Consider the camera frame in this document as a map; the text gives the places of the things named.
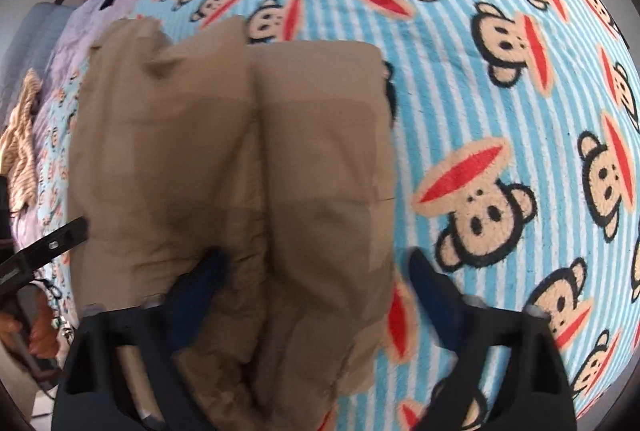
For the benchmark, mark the monkey print striped blanket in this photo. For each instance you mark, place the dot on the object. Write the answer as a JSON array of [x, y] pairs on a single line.
[[500, 111]]

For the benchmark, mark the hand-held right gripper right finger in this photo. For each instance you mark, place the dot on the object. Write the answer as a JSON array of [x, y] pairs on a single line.
[[435, 301]]

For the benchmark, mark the person's left hand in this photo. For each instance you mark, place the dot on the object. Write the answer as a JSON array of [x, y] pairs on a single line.
[[37, 333]]

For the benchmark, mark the beige knit sweater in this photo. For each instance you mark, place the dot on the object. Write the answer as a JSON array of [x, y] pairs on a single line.
[[20, 141]]

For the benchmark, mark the lavender bed cover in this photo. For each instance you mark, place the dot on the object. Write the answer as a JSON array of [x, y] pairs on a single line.
[[75, 26]]

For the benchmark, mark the tan puffer jacket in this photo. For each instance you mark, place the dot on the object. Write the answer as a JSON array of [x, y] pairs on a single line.
[[225, 151]]

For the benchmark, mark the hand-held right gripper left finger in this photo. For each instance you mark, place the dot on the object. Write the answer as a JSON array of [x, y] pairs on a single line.
[[197, 296]]

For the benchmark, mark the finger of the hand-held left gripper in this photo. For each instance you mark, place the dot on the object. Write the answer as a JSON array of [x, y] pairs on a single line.
[[50, 243]]

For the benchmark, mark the grey quilted headboard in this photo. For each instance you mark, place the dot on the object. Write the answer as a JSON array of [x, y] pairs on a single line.
[[32, 36]]

